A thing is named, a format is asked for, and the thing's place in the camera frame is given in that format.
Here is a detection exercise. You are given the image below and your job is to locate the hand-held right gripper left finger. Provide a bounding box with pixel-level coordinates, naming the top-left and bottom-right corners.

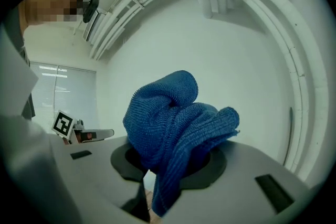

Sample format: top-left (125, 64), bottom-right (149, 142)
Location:
top-left (51, 135), bottom-right (152, 223)

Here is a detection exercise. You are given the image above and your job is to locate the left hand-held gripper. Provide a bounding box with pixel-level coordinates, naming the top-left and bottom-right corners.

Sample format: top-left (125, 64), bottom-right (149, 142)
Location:
top-left (51, 110), bottom-right (115, 145)

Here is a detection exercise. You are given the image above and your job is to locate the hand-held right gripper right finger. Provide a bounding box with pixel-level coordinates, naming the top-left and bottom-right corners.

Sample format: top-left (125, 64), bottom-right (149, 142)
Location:
top-left (162, 138), bottom-right (311, 224)

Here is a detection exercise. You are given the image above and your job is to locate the blue cloth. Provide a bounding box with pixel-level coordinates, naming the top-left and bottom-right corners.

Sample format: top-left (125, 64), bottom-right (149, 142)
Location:
top-left (122, 70), bottom-right (241, 218)

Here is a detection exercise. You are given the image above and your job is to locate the thin white ceiling pipe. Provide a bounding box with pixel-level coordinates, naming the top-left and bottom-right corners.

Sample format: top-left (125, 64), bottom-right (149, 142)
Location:
top-left (88, 0), bottom-right (191, 59)
top-left (94, 0), bottom-right (195, 61)

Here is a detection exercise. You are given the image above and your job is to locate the white vertical pipe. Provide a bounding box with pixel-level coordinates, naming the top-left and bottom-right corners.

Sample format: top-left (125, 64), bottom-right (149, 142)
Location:
top-left (229, 0), bottom-right (330, 184)
top-left (228, 0), bottom-right (309, 179)

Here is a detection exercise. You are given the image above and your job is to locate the white air conditioner vent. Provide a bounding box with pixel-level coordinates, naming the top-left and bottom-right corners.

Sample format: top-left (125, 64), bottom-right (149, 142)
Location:
top-left (82, 10), bottom-right (107, 42)

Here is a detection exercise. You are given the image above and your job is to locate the black head camera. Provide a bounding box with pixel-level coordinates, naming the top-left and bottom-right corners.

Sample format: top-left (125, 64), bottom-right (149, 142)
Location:
top-left (82, 0), bottom-right (100, 24)

